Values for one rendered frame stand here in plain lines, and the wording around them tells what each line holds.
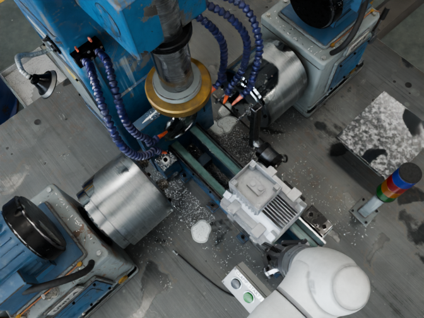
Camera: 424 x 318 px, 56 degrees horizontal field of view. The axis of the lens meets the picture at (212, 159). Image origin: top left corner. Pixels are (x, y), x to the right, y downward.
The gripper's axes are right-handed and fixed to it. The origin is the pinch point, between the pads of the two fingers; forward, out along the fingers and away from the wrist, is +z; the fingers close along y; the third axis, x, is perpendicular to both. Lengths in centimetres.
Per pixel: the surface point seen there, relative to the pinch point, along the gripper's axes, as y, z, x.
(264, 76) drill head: -32, 17, -41
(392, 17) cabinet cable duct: -182, 134, -38
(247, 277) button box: 8.2, 7.9, 5.1
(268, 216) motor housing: -7.0, 10.7, -4.9
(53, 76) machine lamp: 22, -7, -64
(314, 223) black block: -23.6, 28.6, 10.8
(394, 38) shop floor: -175, 133, -25
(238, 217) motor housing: -0.3, 16.3, -8.4
